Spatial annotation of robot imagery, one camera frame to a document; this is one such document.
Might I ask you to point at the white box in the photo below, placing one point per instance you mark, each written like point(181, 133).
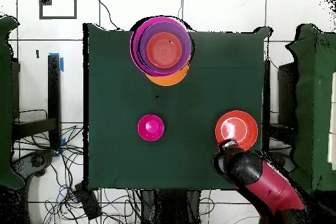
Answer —
point(332, 142)

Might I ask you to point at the black bench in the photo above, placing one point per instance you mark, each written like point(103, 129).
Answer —
point(53, 90)

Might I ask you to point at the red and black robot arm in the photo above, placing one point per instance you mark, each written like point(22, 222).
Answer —
point(275, 189)

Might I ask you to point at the green cloth side table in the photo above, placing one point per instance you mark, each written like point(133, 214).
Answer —
point(309, 103)
point(5, 142)

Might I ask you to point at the pink bowl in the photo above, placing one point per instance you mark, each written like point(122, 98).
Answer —
point(132, 45)

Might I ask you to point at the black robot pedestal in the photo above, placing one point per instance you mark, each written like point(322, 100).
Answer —
point(170, 208)

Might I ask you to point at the small red-orange bowl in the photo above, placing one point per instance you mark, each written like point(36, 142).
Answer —
point(164, 50)

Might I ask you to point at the dark green tablecloth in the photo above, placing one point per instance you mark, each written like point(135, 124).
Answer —
point(118, 103)

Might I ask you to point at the large red-orange bowl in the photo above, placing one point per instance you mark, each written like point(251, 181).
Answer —
point(244, 124)

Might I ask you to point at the black power brick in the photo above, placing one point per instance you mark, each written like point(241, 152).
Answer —
point(88, 203)

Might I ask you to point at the small crimson bowl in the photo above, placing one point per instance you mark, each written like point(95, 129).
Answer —
point(151, 128)

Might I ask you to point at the blue tape strip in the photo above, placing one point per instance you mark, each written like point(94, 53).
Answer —
point(62, 65)

